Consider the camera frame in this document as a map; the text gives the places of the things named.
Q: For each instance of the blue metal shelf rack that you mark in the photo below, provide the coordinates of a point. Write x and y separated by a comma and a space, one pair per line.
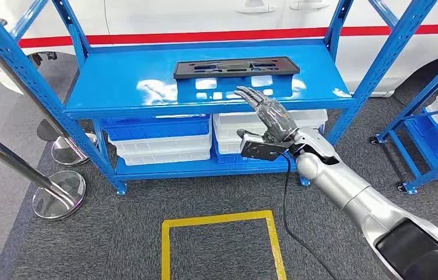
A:
126, 81
415, 112

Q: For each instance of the yellow floor tape square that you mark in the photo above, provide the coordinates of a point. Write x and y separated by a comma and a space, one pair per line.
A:
218, 218

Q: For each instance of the chrome stanchion post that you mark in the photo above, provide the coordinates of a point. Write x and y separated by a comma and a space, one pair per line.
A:
58, 195
70, 150

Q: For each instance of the black base stanchion post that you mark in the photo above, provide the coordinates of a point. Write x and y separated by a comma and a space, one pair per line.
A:
46, 131

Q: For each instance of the white car with red stripe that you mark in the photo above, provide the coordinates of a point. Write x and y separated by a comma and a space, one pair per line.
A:
211, 17

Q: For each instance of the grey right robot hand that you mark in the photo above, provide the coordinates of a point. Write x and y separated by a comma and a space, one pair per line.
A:
278, 119

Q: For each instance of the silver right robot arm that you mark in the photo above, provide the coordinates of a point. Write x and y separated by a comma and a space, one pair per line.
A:
342, 181

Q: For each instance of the black plastic panel part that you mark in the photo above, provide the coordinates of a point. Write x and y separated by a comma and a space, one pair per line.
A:
276, 69

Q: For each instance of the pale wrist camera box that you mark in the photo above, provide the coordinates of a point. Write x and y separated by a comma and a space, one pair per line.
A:
259, 148

